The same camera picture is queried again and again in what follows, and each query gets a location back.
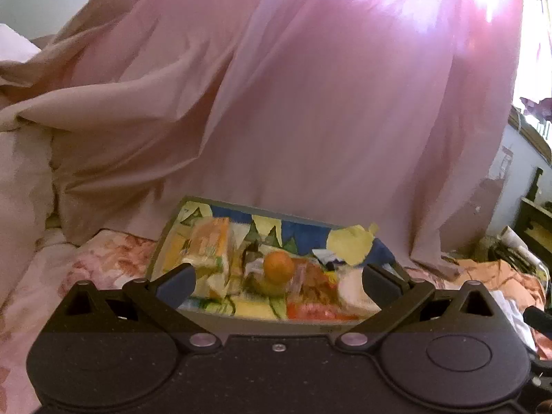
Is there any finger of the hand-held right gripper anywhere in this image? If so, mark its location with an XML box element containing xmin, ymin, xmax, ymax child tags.
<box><xmin>523</xmin><ymin>305</ymin><xmax>552</xmax><ymax>334</ymax></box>

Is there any pink curtain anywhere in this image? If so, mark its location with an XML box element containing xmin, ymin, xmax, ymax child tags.
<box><xmin>0</xmin><ymin>0</ymin><xmax>524</xmax><ymax>277</ymax></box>

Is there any grey tray with printed lining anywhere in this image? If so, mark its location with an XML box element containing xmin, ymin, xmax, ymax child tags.
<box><xmin>146</xmin><ymin>195</ymin><xmax>415</xmax><ymax>338</ymax></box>

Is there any red orange snack packet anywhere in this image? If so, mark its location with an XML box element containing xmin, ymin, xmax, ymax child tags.
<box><xmin>287</xmin><ymin>262</ymin><xmax>351</xmax><ymax>317</ymax></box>

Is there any white cloth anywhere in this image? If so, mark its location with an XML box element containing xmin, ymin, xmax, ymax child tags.
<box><xmin>489</xmin><ymin>288</ymin><xmax>538</xmax><ymax>352</ymax></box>

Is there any orange yellow snack packet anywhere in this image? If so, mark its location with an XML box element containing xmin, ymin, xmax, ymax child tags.
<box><xmin>185</xmin><ymin>217</ymin><xmax>236</xmax><ymax>277</ymax></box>

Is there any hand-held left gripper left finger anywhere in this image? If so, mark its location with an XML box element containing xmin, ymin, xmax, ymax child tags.
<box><xmin>54</xmin><ymin>263</ymin><xmax>221</xmax><ymax>353</ymax></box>

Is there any gold framed window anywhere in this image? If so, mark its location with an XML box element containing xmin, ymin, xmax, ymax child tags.
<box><xmin>508</xmin><ymin>102</ymin><xmax>552</xmax><ymax>156</ymax></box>

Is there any orange cloth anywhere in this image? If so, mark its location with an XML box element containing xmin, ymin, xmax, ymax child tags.
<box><xmin>448</xmin><ymin>256</ymin><xmax>550</xmax><ymax>311</ymax></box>

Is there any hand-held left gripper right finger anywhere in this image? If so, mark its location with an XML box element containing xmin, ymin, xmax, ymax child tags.
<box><xmin>337</xmin><ymin>263</ymin><xmax>514</xmax><ymax>353</ymax></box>

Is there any dark wooden furniture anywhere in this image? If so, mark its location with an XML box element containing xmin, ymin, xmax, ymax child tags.
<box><xmin>515</xmin><ymin>167</ymin><xmax>552</xmax><ymax>257</ymax></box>

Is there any orange fruit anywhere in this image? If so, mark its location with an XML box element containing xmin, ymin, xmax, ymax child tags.
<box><xmin>262</xmin><ymin>252</ymin><xmax>295</xmax><ymax>286</ymax></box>

